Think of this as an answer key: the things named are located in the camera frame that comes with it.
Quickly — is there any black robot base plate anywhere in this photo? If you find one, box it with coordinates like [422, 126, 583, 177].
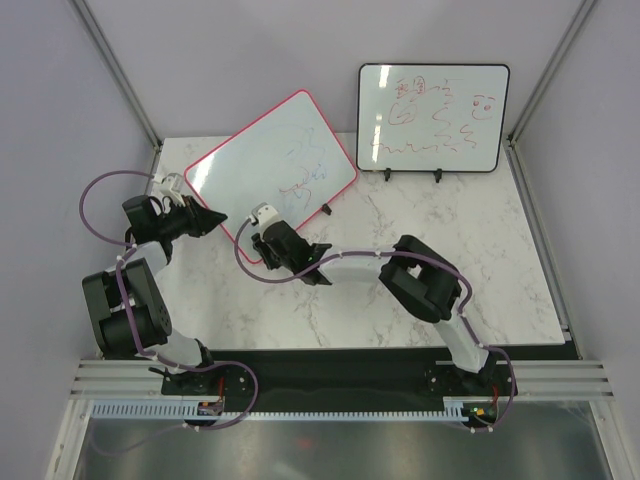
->
[161, 347, 517, 413]

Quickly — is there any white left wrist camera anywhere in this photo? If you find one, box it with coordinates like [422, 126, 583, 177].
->
[152, 173, 185, 206]

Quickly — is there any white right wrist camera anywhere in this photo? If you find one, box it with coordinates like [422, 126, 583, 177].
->
[248, 202, 281, 232]

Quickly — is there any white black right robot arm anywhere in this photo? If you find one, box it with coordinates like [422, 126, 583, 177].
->
[250, 215, 496, 394]

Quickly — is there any white slotted cable duct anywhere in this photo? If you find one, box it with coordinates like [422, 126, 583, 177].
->
[90, 399, 468, 422]

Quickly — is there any pink framed whiteboard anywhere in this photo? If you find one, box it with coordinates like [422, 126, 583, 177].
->
[184, 89, 358, 239]

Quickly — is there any black framed whiteboard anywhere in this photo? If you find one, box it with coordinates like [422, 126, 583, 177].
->
[356, 63, 510, 173]

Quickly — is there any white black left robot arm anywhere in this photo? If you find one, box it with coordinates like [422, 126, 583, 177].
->
[82, 195, 227, 394]

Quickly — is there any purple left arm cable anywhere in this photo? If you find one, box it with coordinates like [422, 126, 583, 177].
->
[81, 170, 261, 431]

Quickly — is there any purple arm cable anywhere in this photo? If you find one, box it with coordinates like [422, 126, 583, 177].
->
[81, 170, 261, 431]
[234, 214, 517, 435]

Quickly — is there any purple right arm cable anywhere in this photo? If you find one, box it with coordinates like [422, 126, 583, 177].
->
[234, 214, 517, 435]

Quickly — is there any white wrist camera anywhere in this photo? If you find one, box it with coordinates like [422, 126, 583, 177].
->
[248, 202, 281, 232]
[152, 173, 185, 206]

